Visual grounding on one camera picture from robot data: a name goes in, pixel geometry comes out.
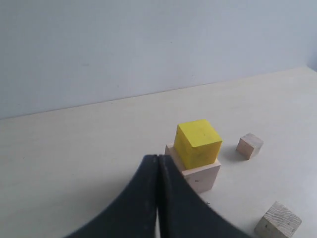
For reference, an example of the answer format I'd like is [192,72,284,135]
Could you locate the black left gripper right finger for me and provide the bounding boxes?
[158,155,249,238]

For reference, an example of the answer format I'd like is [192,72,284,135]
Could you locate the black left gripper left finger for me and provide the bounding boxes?
[68,155,159,238]

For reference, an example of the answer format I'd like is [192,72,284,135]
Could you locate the large pale wooden cube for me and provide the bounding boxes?
[165,143,221,194]

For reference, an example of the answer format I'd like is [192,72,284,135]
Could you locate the yellow cube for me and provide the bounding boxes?
[174,119,223,170]

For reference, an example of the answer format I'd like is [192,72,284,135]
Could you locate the small pale wooden cube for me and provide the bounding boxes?
[236,132,264,160]

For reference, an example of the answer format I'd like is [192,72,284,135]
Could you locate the medium grainy wooden cube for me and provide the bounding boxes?
[254,201,302,238]

